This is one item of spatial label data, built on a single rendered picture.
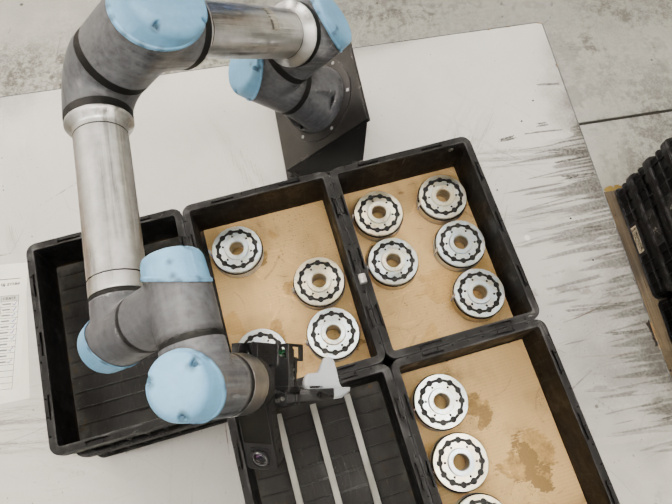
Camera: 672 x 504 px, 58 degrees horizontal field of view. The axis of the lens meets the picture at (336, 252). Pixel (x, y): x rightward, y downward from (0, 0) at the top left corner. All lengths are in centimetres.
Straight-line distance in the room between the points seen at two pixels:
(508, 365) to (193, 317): 75
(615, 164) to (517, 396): 145
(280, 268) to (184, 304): 61
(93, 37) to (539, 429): 100
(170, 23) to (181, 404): 47
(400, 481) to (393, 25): 193
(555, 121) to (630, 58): 120
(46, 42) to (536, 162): 201
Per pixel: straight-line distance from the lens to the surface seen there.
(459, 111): 161
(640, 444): 147
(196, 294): 68
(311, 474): 119
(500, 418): 124
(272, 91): 126
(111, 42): 88
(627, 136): 262
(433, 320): 124
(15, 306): 153
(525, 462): 124
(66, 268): 137
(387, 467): 120
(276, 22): 108
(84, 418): 128
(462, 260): 126
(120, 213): 84
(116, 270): 80
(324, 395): 86
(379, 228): 126
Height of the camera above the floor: 202
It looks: 70 degrees down
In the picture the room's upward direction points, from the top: 2 degrees clockwise
